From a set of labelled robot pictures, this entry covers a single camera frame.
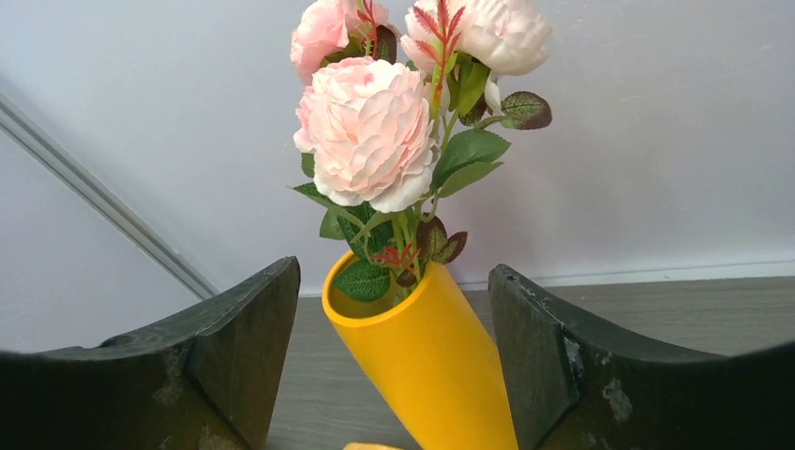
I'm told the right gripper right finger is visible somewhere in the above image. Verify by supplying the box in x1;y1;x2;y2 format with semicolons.
488;264;794;449

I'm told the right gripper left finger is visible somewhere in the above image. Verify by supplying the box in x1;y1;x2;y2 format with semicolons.
1;256;301;449

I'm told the orange yellow wrapping paper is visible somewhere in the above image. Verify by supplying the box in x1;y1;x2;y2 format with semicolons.
342;442;402;450

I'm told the pink flower stem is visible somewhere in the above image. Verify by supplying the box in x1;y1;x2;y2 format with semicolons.
290;1;456;305
372;0;554;287

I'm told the yellow vase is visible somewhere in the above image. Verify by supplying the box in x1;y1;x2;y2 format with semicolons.
322;251;518;449

